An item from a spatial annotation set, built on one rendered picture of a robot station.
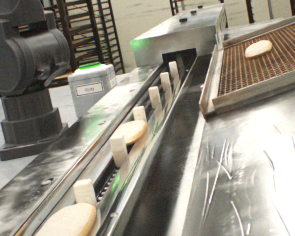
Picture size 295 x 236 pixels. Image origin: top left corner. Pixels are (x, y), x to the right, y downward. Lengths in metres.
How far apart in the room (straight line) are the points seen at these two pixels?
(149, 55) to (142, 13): 6.63
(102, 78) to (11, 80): 0.24
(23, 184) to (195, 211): 0.25
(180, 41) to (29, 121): 0.49
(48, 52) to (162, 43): 0.45
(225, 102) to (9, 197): 0.20
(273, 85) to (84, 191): 0.19
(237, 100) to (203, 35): 0.71
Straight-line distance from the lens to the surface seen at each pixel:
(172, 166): 0.63
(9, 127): 0.85
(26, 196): 0.49
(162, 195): 0.55
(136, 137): 0.64
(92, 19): 3.55
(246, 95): 0.52
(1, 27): 0.80
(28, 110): 0.84
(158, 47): 1.23
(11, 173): 0.76
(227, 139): 0.43
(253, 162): 0.36
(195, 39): 1.22
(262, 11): 7.78
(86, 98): 1.02
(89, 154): 0.60
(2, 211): 0.47
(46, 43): 0.84
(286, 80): 0.52
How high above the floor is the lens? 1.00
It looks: 11 degrees down
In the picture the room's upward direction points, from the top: 11 degrees counter-clockwise
